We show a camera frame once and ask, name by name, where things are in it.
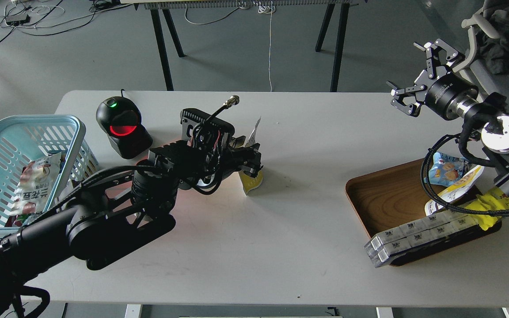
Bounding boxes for yellow white snack pouch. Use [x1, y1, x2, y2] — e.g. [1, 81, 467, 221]
[424, 165, 485, 216]
[238, 117, 263, 196]

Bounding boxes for black power adapter on floor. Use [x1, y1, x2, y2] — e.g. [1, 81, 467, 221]
[5, 11, 30, 26]

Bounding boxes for light blue plastic basket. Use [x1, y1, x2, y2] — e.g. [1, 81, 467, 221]
[0, 114, 99, 233]

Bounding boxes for yellow cartoon snack bag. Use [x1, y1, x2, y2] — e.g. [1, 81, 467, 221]
[463, 187, 509, 231]

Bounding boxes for white red snack bag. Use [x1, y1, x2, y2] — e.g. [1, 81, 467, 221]
[8, 151, 64, 226]

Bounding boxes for white hanging cable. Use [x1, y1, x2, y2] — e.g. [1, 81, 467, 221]
[254, 0, 277, 92]

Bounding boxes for long silver snack box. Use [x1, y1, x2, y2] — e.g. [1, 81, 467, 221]
[364, 213, 482, 268]
[364, 211, 479, 258]

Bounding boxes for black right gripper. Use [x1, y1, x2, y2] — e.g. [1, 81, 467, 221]
[386, 39, 479, 121]

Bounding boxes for blue snack bag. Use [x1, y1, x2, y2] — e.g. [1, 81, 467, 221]
[426, 151, 472, 187]

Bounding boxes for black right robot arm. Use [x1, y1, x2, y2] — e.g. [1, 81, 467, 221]
[387, 39, 509, 217]

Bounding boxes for black table legs behind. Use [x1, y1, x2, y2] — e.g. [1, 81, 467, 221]
[146, 0, 352, 92]

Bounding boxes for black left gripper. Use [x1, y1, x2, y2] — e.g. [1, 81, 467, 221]
[193, 136, 263, 189]

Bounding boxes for brown wooden tray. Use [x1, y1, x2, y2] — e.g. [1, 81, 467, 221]
[345, 159, 502, 261]

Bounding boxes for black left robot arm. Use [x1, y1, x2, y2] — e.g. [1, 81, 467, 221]
[0, 96, 262, 318]

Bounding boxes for black barcode scanner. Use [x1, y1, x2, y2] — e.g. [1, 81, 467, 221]
[95, 96, 153, 159]

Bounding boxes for office chair with clothes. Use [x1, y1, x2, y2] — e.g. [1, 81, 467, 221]
[459, 0, 509, 111]

